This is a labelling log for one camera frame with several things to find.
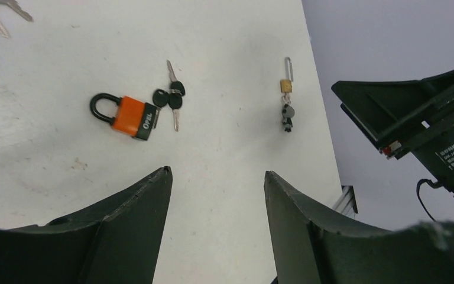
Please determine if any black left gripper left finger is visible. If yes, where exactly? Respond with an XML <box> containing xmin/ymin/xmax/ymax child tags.
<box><xmin>0</xmin><ymin>166</ymin><xmax>173</xmax><ymax>283</ymax></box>

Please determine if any silver key with rings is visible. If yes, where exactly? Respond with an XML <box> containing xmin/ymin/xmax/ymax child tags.
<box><xmin>281</xmin><ymin>92</ymin><xmax>291</xmax><ymax>107</ymax></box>

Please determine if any orange Opel padlock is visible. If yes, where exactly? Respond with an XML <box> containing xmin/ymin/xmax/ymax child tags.
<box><xmin>89</xmin><ymin>93</ymin><xmax>158</xmax><ymax>141</ymax></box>

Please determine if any brass long-shackle padlock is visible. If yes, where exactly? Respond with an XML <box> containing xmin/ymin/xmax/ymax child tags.
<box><xmin>280</xmin><ymin>57</ymin><xmax>294</xmax><ymax>93</ymax></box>

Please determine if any black-headed dark spare key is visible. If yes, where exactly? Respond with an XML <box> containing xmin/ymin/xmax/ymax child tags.
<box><xmin>167</xmin><ymin>60</ymin><xmax>186</xmax><ymax>96</ymax></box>

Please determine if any black-headed silver spare key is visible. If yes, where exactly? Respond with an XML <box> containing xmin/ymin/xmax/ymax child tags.
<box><xmin>168</xmin><ymin>93</ymin><xmax>183</xmax><ymax>132</ymax></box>

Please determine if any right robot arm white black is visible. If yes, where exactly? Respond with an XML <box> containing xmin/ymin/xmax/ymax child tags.
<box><xmin>331</xmin><ymin>70</ymin><xmax>454</xmax><ymax>196</ymax></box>

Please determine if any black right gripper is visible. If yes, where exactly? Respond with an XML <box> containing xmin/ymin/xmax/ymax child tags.
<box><xmin>331</xmin><ymin>70</ymin><xmax>454</xmax><ymax>159</ymax></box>

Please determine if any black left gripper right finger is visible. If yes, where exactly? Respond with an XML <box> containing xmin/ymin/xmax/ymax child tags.
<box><xmin>264</xmin><ymin>172</ymin><xmax>454</xmax><ymax>283</ymax></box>

